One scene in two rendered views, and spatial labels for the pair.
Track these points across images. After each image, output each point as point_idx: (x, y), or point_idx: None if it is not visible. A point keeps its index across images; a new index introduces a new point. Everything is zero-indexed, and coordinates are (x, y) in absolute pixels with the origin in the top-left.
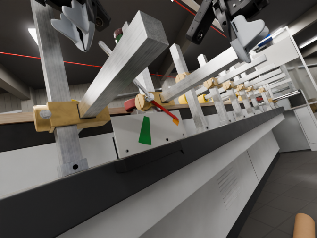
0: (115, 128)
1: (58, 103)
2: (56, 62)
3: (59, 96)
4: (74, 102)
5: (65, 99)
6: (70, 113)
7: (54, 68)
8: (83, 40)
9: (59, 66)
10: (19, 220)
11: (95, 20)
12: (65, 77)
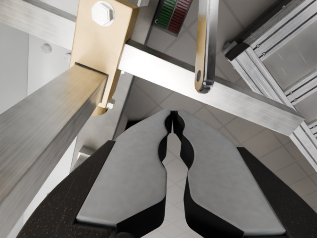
0: (144, 1)
1: (109, 95)
2: (68, 133)
3: (99, 95)
4: (115, 74)
5: (104, 85)
6: (117, 76)
7: (76, 126)
8: (176, 132)
9: (75, 121)
10: (129, 92)
11: (250, 159)
12: (88, 98)
